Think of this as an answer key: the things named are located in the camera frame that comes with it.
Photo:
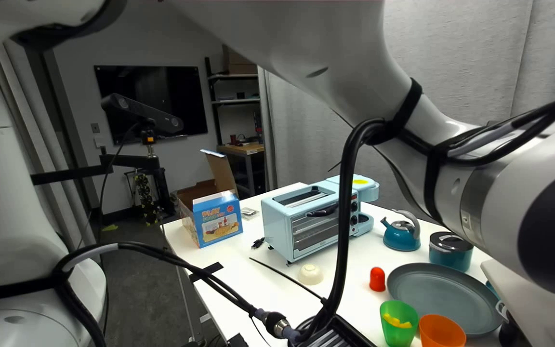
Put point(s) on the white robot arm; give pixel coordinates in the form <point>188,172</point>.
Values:
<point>329,50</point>

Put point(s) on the black ribbed plastic tray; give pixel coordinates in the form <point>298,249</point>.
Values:
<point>348,338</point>

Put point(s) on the wooden background desk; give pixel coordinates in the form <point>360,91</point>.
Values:
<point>242,149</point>

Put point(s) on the small white flat object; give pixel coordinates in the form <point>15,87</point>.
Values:
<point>250,210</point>

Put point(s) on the open brown cardboard box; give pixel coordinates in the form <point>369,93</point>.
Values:
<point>223,174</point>

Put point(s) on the light blue toy toaster oven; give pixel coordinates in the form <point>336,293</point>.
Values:
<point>304,224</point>

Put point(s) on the small black plug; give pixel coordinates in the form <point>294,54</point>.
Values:
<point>259,243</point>

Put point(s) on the blue printed carton box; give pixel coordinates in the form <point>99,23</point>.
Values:
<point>217,222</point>

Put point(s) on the cream upturned bowl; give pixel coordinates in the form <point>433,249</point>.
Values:
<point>311,274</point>

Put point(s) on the black tape patch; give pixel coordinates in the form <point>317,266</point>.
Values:
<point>207,270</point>

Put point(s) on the teal toy kettle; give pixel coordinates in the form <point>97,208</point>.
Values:
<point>402,237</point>

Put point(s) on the small red shaker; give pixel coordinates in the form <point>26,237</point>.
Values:
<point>377,280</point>

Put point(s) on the yellow toy fries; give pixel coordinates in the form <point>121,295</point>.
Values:
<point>398,320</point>

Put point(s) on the teal canister with lid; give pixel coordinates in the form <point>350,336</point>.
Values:
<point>452,257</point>

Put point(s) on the green plastic cup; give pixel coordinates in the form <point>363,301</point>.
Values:
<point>390,338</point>

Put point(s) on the grey round plate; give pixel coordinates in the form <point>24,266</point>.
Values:
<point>444,295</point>

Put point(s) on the orange plastic cup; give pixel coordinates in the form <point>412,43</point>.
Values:
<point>442,334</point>

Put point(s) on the dark wall shelf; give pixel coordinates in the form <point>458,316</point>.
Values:
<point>234,75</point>

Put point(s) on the black wall screen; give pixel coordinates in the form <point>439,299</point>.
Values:
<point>175,89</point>

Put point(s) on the black camera stand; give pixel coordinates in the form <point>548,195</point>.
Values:
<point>130,160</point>

